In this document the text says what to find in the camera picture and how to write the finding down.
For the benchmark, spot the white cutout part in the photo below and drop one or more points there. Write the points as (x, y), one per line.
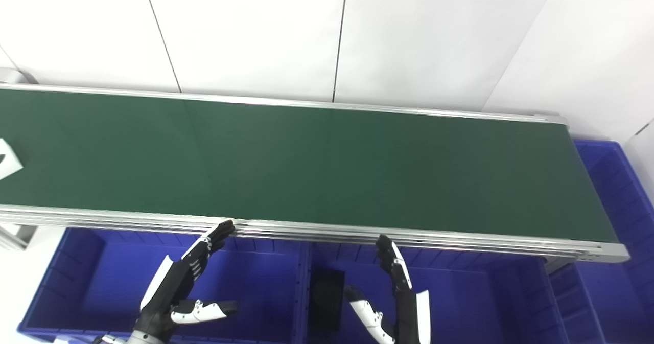
(7, 163)

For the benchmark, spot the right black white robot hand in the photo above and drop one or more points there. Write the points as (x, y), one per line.
(406, 303)

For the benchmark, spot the green conveyor belt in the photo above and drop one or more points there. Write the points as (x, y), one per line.
(327, 165)
(460, 238)

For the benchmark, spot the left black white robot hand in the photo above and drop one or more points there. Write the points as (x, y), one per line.
(171, 290)

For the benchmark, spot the black rectangular block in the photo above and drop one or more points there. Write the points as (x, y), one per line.
(327, 298)

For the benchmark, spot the blue plastic bin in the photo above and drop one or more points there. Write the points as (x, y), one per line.
(112, 288)
(621, 206)
(460, 303)

